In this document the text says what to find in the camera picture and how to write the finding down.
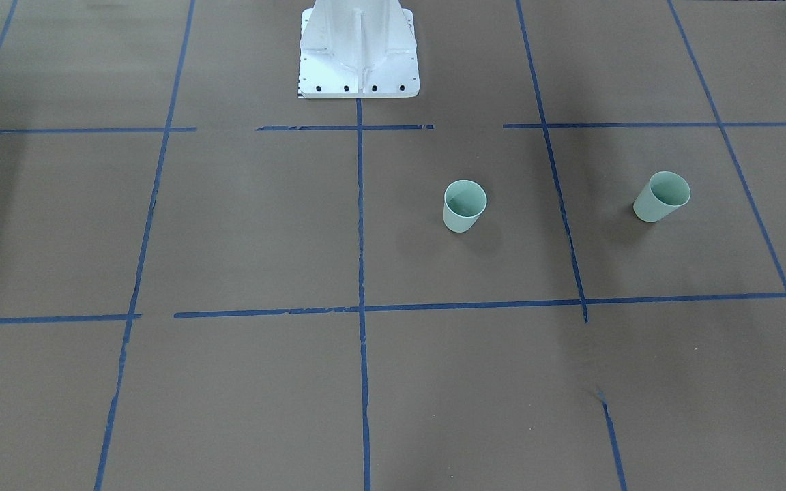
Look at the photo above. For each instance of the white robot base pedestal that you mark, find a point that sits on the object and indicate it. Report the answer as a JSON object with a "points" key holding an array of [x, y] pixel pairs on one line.
{"points": [[358, 49]]}

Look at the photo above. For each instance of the mint green cup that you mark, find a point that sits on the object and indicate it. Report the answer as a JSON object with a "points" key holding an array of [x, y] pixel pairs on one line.
{"points": [[665, 192], [464, 202]]}

